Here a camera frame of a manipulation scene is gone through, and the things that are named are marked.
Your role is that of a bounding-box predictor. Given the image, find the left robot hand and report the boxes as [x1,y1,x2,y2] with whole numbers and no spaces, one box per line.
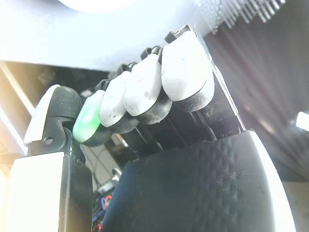
[7,23,298,232]

